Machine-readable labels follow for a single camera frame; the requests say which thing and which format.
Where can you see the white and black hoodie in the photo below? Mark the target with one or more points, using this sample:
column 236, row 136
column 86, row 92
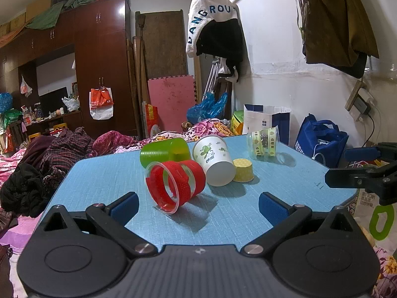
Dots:
column 217, row 15

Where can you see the blue plastic bag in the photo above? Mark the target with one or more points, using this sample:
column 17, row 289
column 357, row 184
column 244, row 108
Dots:
column 206, row 107

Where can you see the pink foam mat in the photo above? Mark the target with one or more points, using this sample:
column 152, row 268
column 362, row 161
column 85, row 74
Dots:
column 170, row 102

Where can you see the black television screen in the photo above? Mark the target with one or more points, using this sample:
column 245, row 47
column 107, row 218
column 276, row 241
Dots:
column 53, row 101

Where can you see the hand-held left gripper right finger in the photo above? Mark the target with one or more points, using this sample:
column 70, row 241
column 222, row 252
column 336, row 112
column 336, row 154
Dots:
column 274, row 208

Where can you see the floral blanket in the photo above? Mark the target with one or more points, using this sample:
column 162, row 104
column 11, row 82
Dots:
column 204, row 128

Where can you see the red banded clear cup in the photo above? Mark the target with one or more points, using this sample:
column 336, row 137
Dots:
column 198, row 177

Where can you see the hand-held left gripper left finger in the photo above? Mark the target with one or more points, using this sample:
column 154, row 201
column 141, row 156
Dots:
column 124, row 208

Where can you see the brown hanging jacket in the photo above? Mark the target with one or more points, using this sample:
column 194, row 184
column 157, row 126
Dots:
column 335, row 28

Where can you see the green cardboard box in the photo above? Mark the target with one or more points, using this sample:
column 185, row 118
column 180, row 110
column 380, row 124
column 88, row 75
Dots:
column 237, row 122

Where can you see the plaid clothing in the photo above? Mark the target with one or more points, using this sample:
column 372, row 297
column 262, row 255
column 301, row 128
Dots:
column 65, row 149

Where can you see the wooden board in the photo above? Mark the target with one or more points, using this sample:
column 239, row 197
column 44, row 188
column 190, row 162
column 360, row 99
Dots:
column 161, row 43

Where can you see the red and yellow sack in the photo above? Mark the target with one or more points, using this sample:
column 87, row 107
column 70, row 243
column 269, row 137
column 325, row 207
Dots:
column 152, row 121

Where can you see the dark wooden wardrobe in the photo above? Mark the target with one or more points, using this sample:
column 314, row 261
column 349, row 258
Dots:
column 102, row 52

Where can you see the clear cup yellow-green bands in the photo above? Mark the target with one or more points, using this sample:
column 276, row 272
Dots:
column 263, row 144

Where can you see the green cloth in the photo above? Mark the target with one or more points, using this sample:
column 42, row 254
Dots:
column 46, row 15

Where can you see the small yellow cup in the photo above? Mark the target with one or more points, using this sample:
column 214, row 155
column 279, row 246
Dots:
column 243, row 170

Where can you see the folded metal tripod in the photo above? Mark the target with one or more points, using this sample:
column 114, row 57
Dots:
column 214, row 74

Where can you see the white paper cup green print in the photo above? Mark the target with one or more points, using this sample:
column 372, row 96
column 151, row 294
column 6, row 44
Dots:
column 214, row 161

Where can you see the black cloth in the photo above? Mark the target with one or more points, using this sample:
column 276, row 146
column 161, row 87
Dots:
column 21, row 189

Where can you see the white and blue paper bag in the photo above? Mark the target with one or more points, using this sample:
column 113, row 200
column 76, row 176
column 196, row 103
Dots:
column 279, row 124

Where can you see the blue tote bag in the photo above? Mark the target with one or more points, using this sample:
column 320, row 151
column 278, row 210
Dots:
column 322, row 139

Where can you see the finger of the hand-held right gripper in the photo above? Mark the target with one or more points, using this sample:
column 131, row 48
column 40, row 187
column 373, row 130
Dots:
column 359, row 154
column 347, row 178

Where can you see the maroon cloth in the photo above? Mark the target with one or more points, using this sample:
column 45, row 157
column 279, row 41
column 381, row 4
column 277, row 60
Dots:
column 111, row 141

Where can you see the orange and white plastic bag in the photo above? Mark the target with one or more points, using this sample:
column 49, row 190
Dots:
column 100, row 102

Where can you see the green plastic cup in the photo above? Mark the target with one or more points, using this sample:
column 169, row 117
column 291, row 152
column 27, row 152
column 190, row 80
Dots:
column 158, row 153

